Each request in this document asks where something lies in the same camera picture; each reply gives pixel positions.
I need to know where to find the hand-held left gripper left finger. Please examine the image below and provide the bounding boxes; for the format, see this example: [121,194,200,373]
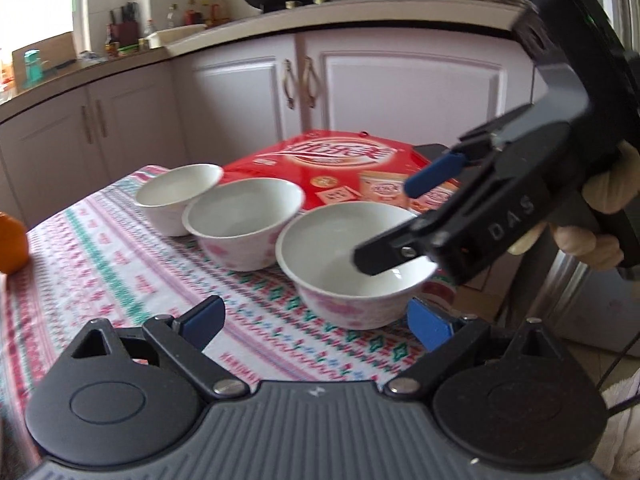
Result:
[70,295,251,402]

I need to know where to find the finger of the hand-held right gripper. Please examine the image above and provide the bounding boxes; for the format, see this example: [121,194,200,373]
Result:
[404,102,586,199]
[353,209,457,277]

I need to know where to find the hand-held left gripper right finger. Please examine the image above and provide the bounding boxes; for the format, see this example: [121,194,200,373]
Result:
[383,297,565,402]

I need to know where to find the white bowl pink flowers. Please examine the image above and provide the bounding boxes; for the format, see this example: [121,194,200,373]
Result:
[181,178,306,273]
[275,203,441,331]

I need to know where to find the person's right hand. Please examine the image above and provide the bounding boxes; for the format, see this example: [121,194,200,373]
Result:
[507,140,640,273]

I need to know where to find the patterned tablecloth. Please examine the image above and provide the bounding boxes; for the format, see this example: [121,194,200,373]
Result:
[0,164,453,426]

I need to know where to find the red gift box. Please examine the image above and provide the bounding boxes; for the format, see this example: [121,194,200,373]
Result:
[219,130,468,221]

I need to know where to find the plain white bowl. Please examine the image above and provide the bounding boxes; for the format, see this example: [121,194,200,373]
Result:
[135,163,224,237]

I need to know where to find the bumpy orange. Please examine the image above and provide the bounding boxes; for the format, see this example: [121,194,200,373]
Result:
[0,212,30,276]

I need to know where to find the white kitchen cabinets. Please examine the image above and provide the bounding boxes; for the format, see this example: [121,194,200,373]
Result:
[0,24,551,228]

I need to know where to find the white cloth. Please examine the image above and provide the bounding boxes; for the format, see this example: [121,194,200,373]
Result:
[597,377,640,480]

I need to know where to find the white plastic tray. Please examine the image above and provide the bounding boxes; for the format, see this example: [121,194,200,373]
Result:
[144,23,209,51]

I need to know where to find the knife block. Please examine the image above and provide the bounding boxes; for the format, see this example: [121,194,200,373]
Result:
[110,2,141,47]

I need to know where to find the teal bottle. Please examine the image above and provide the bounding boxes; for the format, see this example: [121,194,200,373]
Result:
[23,50,46,86]

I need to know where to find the cardboard sheet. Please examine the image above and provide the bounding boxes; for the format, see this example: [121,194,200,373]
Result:
[11,31,77,92]

